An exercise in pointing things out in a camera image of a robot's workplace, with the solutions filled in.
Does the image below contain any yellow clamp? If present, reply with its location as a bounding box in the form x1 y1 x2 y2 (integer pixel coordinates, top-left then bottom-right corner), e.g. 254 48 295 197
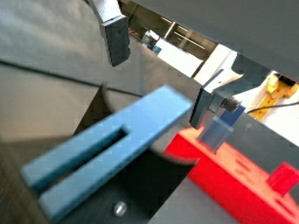
247 73 299 121

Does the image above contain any grey-blue notched block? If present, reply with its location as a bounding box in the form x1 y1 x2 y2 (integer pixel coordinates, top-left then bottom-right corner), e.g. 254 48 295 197
198 116 234 151

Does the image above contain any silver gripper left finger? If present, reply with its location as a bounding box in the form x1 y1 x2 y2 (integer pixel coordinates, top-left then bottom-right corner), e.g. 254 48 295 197
87 0 131 67

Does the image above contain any dark blue tall block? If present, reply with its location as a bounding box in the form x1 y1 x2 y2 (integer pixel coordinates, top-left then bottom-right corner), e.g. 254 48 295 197
219 106 246 126

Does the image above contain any red notched peg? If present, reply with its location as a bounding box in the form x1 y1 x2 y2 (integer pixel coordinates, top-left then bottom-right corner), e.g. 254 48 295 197
266 163 299 196

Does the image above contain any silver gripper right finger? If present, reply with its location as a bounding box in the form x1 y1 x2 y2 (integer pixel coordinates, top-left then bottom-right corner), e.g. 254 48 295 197
190 54 271 129

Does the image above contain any light blue double-square object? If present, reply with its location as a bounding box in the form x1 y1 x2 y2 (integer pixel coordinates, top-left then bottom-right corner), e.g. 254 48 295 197
20 85 192 221

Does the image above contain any red peg board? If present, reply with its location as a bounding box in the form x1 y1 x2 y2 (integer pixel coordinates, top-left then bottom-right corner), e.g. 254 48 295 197
164 128 299 224

